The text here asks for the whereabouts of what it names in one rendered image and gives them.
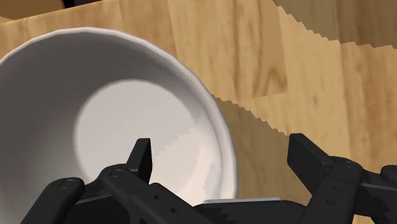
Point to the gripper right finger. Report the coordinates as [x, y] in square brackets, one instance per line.
[335, 183]

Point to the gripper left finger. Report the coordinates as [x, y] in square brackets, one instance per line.
[124, 192]

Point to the white bowl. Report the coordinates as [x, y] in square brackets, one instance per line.
[102, 124]

